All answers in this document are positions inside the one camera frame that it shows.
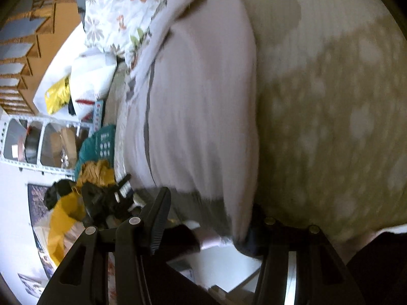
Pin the green speckled blanket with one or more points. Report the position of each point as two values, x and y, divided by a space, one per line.
327 127

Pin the white metal shelf rack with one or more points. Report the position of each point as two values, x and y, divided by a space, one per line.
38 146

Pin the white plastic bag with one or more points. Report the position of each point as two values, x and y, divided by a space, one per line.
92 76

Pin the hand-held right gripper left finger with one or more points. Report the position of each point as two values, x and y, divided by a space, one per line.
158 224

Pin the mustard yellow cloth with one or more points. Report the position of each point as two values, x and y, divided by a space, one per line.
95 173

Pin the yellow packet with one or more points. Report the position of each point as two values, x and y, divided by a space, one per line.
57 97

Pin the teal plastic basket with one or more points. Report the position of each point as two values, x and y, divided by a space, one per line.
95 144

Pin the yellow bag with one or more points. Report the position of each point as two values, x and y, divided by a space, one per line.
60 225

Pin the wall poster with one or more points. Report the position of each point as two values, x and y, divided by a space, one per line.
36 203

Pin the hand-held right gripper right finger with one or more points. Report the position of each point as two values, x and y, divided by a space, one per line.
254 240

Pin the black cloth pile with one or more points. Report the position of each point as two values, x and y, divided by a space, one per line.
101 201

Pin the wooden lattice window frame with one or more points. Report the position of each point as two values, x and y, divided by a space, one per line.
28 38

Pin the floral printed pillow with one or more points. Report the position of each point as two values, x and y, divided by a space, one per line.
124 12

